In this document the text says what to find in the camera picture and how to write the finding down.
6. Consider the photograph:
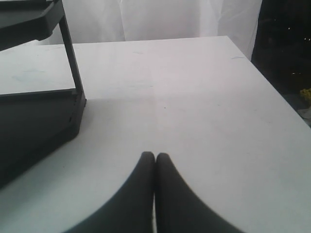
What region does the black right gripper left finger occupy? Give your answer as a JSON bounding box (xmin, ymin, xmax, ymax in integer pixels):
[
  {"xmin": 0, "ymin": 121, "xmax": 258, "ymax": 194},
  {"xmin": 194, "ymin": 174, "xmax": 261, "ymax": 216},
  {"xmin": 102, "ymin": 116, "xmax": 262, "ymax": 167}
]
[{"xmin": 67, "ymin": 151, "xmax": 155, "ymax": 233}]

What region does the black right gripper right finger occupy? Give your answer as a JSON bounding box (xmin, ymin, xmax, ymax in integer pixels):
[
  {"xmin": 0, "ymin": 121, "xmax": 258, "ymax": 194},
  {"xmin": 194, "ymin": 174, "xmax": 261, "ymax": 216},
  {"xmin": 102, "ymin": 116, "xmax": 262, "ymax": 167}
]
[{"xmin": 155, "ymin": 153, "xmax": 241, "ymax": 233}]

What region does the white backdrop curtain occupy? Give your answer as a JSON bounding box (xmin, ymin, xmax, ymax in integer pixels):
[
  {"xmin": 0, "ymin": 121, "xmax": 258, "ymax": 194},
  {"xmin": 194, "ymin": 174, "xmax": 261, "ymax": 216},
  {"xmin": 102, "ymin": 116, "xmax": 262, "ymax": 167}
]
[{"xmin": 36, "ymin": 0, "xmax": 262, "ymax": 60}]

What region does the black two-tier shelf rack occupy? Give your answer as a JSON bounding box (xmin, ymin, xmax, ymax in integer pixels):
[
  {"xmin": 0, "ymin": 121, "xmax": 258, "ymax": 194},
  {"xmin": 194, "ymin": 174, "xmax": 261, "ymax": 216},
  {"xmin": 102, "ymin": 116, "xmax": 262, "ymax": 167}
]
[{"xmin": 0, "ymin": 0, "xmax": 86, "ymax": 187}]

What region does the yellow object in background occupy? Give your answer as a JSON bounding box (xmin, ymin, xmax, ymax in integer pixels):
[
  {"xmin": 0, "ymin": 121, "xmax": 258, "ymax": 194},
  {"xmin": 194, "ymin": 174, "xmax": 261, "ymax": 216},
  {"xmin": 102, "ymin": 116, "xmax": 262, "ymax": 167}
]
[{"xmin": 300, "ymin": 89, "xmax": 311, "ymax": 102}]

